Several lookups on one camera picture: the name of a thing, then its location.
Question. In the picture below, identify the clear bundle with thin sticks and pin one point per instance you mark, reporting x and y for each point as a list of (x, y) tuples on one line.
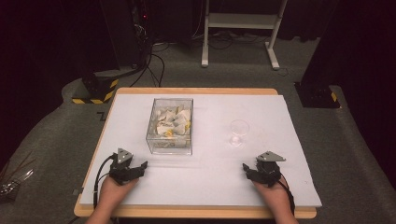
[(14, 182)]

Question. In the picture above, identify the clear glass cup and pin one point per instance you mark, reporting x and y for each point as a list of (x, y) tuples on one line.
[(239, 128)]

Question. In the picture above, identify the black base with yellow mark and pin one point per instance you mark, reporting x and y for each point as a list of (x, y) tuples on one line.
[(317, 96)]

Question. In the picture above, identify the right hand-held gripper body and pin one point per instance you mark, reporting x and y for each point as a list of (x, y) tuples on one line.
[(268, 171)]

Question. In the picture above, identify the person's left hand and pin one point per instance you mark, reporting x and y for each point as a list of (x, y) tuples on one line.
[(113, 193)]

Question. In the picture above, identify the white metal stand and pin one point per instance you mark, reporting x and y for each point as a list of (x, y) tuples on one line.
[(243, 21)]

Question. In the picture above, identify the clear plastic drawer case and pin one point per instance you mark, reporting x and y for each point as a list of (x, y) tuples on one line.
[(170, 104)]

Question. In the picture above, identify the dark computer tower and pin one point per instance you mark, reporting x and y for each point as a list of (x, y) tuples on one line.
[(140, 31)]

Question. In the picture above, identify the clear plastic drawer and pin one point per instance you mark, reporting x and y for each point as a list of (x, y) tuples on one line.
[(169, 146)]

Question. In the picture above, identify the person's right hand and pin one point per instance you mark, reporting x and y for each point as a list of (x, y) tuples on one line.
[(274, 196)]

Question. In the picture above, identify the black base with yellow stripes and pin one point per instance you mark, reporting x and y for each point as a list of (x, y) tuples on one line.
[(98, 88)]

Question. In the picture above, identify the wooden table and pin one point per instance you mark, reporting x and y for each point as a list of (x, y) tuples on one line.
[(193, 90)]

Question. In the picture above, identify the pile of white tea bags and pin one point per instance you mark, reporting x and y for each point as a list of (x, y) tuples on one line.
[(172, 121)]

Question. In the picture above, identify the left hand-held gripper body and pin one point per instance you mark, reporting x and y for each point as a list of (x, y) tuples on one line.
[(120, 169)]

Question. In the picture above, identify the white foam mat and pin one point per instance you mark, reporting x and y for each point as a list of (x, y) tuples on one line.
[(211, 174)]

